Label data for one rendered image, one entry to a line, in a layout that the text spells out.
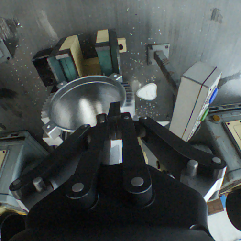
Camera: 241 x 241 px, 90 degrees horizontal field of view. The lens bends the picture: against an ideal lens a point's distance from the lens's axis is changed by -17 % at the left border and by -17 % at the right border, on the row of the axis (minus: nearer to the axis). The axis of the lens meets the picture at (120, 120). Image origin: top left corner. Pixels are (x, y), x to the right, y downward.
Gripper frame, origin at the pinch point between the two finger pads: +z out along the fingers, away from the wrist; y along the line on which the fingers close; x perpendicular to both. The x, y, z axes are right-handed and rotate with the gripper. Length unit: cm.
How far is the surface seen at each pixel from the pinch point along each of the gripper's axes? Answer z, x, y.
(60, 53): 14.2, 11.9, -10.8
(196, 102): 3.0, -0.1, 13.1
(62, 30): 23.7, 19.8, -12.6
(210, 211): 257, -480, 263
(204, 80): 2.1, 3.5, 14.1
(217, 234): 191, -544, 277
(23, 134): 41, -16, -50
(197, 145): 29.3, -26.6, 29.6
